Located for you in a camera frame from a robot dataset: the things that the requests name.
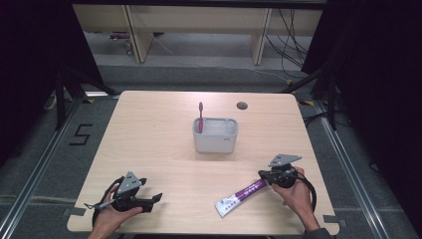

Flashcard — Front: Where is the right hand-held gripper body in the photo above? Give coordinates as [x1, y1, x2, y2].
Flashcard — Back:
[264, 153, 304, 190]

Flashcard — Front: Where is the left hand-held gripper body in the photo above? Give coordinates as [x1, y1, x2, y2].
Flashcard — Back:
[110, 170, 148, 213]

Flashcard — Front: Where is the purple and white toothpaste tube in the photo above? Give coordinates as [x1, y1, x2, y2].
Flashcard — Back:
[214, 177, 269, 219]

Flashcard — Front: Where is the grey toothbrush holder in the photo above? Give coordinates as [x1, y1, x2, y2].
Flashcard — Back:
[192, 117, 240, 154]

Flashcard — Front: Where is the pink toothbrush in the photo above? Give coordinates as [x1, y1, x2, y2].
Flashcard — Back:
[197, 101, 205, 134]

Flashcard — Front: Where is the person's right hand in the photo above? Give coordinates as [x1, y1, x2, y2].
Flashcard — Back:
[271, 166, 316, 227]

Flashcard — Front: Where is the person's left hand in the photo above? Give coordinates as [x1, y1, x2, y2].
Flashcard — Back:
[93, 183, 144, 239]

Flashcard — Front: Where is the black metal stand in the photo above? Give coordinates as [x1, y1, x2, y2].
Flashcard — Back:
[54, 65, 117, 131]
[281, 65, 340, 131]

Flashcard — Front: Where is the beige wooden desk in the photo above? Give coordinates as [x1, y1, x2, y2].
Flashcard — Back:
[72, 4, 324, 67]

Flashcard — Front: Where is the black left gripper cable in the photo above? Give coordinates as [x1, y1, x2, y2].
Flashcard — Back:
[92, 175, 125, 227]

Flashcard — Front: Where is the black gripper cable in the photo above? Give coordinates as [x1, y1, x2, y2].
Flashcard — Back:
[92, 175, 125, 227]
[294, 174, 318, 214]

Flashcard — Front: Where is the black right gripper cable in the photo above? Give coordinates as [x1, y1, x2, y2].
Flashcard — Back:
[294, 174, 318, 214]

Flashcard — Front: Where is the grey cable plug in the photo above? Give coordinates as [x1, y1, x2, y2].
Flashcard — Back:
[83, 200, 114, 211]

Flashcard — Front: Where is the metal floor rail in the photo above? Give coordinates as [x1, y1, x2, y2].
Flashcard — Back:
[0, 96, 85, 239]
[314, 99, 393, 239]

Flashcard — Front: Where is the bundle of black cables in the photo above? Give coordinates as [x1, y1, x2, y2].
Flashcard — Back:
[265, 8, 311, 80]

